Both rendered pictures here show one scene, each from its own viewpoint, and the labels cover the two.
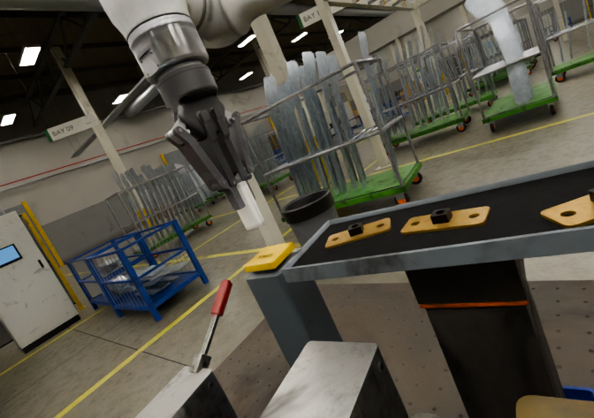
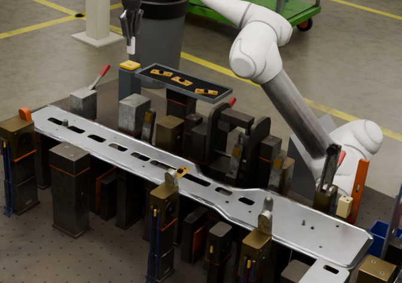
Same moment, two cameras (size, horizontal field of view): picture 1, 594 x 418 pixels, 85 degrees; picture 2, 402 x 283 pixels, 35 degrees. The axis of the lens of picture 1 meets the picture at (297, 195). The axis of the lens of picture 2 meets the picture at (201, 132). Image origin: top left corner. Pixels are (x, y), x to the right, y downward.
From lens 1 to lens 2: 2.14 m
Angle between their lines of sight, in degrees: 19
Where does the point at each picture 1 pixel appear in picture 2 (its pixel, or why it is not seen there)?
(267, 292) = (124, 76)
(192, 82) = (134, 4)
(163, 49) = not seen: outside the picture
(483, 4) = not seen: outside the picture
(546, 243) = (189, 93)
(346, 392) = (140, 102)
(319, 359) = (136, 96)
